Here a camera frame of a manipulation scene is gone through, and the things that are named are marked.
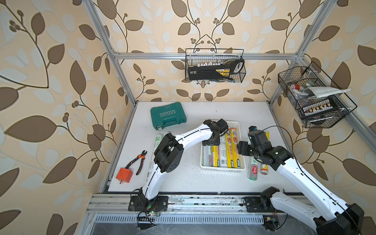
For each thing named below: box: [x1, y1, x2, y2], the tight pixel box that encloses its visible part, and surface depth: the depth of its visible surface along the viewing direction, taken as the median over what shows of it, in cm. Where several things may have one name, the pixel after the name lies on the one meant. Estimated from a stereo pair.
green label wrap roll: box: [203, 145, 212, 167], surface depth 88 cm
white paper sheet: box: [303, 86, 352, 98], surface depth 64 cm
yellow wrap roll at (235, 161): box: [230, 127, 241, 169], surface depth 88 cm
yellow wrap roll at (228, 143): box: [225, 128, 233, 168], surface depth 93 cm
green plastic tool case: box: [150, 101, 187, 131], surface depth 110 cm
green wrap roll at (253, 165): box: [248, 156, 260, 181], surface depth 82 cm
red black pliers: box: [125, 149, 148, 176], surface depth 89 cm
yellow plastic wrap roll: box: [211, 145, 218, 167], surface depth 90 cm
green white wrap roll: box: [218, 133, 228, 168], surface depth 90 cm
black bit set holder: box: [301, 98, 340, 118], surface depth 68 cm
